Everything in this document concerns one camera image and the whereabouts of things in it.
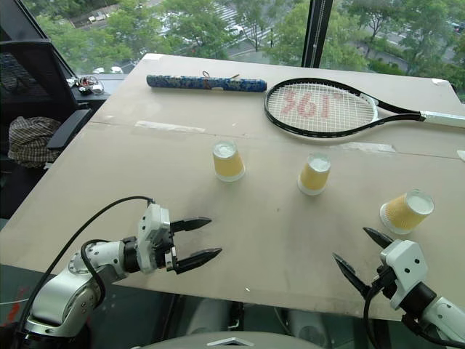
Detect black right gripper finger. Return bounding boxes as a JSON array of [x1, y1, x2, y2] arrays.
[[363, 227, 396, 251], [331, 252, 372, 296]]

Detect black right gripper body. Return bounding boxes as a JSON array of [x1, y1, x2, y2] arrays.
[[368, 265, 400, 301]]

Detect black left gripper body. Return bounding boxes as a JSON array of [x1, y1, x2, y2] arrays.
[[158, 220, 179, 273]]

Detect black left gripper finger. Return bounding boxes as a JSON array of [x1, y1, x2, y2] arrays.
[[169, 216, 213, 233], [174, 247, 223, 275]]

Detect yellow white paper cup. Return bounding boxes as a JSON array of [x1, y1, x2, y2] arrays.
[[211, 140, 247, 183], [296, 151, 333, 197], [379, 188, 436, 236]]

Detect silver robot torso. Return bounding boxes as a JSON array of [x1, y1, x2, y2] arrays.
[[143, 329, 328, 349]]

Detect black white tennis racket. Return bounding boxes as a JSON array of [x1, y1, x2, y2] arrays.
[[263, 77, 465, 143]]

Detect blue patterned rolled tube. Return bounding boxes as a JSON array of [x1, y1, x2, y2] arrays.
[[145, 73, 268, 94]]

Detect small electronic parts pile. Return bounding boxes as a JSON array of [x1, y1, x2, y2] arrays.
[[66, 76, 106, 97]]

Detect plaid cloth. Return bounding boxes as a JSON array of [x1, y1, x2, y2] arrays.
[[7, 116, 63, 169]]

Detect black office chair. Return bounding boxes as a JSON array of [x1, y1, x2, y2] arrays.
[[0, 39, 94, 172]]

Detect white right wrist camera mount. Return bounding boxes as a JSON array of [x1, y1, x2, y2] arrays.
[[379, 239, 428, 310]]

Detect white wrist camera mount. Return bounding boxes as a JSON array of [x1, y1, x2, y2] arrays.
[[137, 203, 171, 275], [379, 239, 428, 310]]

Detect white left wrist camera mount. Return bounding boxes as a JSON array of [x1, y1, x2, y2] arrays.
[[137, 203, 171, 275]]

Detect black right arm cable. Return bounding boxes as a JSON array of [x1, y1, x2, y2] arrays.
[[363, 275, 387, 349]]

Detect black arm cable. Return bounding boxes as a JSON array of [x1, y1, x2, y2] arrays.
[[16, 196, 157, 339], [363, 275, 387, 349]]

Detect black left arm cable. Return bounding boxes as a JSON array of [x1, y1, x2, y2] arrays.
[[16, 196, 157, 339]]

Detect black window frame post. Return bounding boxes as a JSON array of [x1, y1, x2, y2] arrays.
[[301, 0, 333, 69]]

